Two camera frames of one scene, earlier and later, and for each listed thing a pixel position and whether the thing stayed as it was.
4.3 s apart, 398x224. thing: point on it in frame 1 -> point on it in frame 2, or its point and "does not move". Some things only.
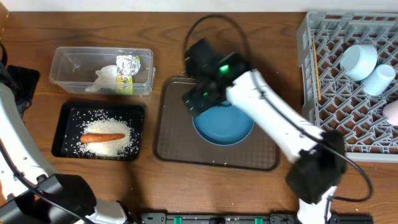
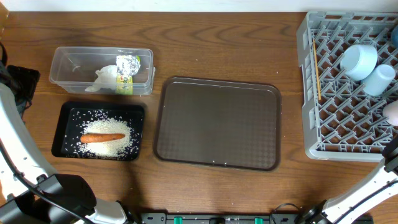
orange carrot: [90, 138] does not move
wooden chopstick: [316, 69] does not move
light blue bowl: [359, 61] does not move
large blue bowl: [223, 125] -> [394, 37]
